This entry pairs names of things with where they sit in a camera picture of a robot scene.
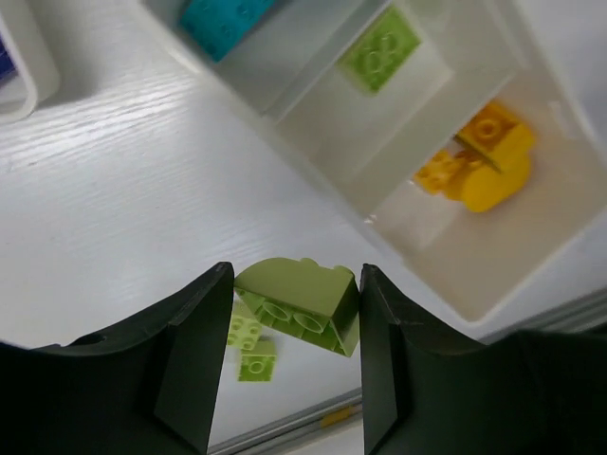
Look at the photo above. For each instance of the white divided container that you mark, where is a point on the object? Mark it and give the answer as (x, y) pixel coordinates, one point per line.
(362, 150)
(39, 78)

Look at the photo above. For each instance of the yellow curved lego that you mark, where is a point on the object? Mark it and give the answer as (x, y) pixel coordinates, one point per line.
(495, 133)

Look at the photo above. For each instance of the white right divided container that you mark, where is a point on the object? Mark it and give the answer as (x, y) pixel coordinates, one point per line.
(362, 150)

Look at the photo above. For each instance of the aluminium rail front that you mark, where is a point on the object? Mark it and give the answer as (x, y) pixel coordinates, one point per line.
(298, 429)

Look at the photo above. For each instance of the green lego with studs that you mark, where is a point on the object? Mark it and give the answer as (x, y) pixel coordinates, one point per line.
(377, 54)

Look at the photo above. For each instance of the green lego front square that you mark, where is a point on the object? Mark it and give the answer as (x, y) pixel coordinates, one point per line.
(257, 365)

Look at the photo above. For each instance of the dark blue lego brick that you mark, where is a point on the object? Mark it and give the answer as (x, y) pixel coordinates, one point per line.
(8, 70)

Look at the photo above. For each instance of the small yellow lego brick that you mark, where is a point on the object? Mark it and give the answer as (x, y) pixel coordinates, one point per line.
(434, 176)

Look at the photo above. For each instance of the white left divided container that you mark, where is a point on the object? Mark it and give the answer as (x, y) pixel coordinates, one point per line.
(39, 78)

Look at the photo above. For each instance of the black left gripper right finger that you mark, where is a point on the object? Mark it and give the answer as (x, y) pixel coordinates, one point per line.
(429, 389)

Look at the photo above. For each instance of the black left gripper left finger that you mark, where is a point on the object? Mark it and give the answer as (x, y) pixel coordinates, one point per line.
(145, 385)

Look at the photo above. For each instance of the teal lego pieces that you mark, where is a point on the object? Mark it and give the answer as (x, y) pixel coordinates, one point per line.
(218, 26)

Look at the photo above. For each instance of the small green lego square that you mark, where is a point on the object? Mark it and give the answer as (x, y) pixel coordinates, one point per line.
(245, 330)

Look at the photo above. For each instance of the yellow rounded lego piece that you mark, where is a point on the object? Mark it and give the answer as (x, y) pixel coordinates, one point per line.
(480, 186)

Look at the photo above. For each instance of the light green curved lego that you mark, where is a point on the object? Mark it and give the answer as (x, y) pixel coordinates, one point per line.
(300, 298)

